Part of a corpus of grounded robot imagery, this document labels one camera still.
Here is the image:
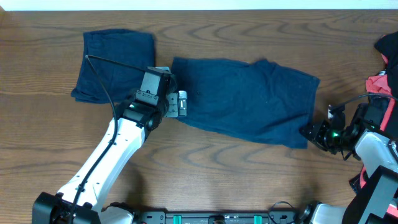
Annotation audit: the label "dark blue shorts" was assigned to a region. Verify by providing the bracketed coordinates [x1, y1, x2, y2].
[71, 29, 155, 104]
[172, 58, 320, 149]

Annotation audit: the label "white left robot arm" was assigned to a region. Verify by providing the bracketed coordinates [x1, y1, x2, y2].
[32, 90, 187, 223]

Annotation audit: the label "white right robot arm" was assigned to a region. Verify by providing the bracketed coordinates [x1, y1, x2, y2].
[300, 121, 397, 223]

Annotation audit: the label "folded dark blue shorts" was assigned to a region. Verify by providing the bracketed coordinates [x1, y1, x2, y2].
[71, 29, 155, 104]

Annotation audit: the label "black garment in pile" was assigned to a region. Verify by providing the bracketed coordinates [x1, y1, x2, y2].
[374, 32, 397, 139]

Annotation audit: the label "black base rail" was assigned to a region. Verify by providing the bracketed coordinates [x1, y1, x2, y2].
[102, 202, 307, 224]

